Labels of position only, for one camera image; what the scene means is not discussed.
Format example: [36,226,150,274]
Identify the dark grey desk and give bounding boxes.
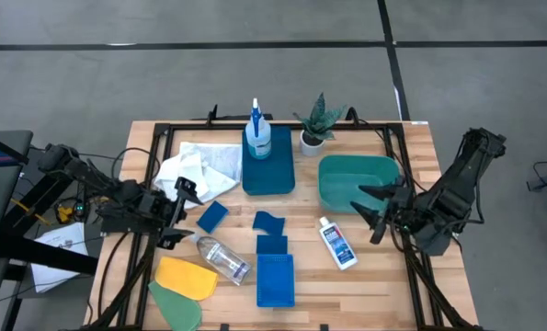
[0,129,100,331]

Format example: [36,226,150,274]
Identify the blue rectangular sponge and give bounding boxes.
[195,200,231,235]

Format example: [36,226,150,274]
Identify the dark blue cloth piece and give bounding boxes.
[251,210,287,237]

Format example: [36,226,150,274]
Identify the white paper sheets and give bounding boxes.
[29,222,90,294]

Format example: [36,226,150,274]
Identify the yellow cloth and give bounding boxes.
[154,255,221,302]

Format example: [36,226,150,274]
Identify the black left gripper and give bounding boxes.
[132,176,206,252]

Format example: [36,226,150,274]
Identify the white spray bottle blue trigger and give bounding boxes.
[245,97,273,161]

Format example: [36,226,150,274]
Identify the black aluminium table frame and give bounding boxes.
[83,104,482,331]

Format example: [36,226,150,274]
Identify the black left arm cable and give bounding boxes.
[110,146,164,183]

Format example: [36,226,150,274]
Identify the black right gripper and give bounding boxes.
[349,181,417,245]

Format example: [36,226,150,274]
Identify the teal plastic bin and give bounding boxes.
[317,154,403,215]

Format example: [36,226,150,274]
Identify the green cloth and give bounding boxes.
[147,280,204,331]

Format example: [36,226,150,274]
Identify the clear spray bottle white trigger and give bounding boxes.
[190,233,254,287]

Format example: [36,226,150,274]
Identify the dark blue plastic tray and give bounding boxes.
[241,125,297,197]

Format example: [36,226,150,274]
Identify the white cloth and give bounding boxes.
[153,141,245,211]

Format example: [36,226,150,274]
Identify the white lotion bottle blue label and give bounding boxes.
[318,215,359,272]

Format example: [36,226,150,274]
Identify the blue slotted plastic basket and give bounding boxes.
[255,253,297,309]

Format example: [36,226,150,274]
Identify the green plant in white pot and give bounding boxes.
[292,91,348,158]

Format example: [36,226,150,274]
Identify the square blue sponge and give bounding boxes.
[256,234,290,256]

